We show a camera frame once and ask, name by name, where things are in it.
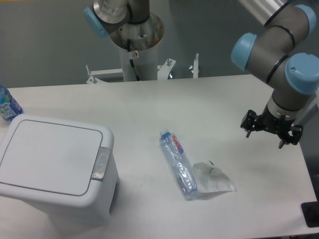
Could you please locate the white plastic trash can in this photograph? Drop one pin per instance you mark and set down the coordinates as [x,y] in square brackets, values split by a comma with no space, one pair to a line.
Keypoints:
[61,167]

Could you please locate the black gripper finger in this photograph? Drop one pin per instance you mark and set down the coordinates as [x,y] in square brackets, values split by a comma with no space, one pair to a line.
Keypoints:
[288,132]
[250,123]

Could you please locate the black device at table edge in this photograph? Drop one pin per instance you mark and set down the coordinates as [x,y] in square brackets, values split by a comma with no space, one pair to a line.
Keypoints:
[311,213]

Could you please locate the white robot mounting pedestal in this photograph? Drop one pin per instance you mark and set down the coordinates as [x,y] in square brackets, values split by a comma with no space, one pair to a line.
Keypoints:
[139,42]

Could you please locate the clear crushed plastic bottle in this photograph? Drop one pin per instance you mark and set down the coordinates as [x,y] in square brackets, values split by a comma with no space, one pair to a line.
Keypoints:
[179,163]

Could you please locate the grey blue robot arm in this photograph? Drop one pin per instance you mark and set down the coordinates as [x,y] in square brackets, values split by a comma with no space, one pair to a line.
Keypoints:
[294,78]

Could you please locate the clear plastic wrapper bag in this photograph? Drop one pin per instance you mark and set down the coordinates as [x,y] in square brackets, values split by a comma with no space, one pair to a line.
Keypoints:
[211,179]

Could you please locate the blue labelled water bottle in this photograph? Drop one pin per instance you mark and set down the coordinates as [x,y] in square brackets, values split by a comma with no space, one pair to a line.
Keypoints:
[9,107]

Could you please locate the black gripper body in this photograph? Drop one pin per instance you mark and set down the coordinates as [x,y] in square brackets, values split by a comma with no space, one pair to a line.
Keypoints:
[273,122]

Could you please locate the white metal frame bracket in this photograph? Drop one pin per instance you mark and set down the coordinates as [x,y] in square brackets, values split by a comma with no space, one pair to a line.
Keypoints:
[133,72]

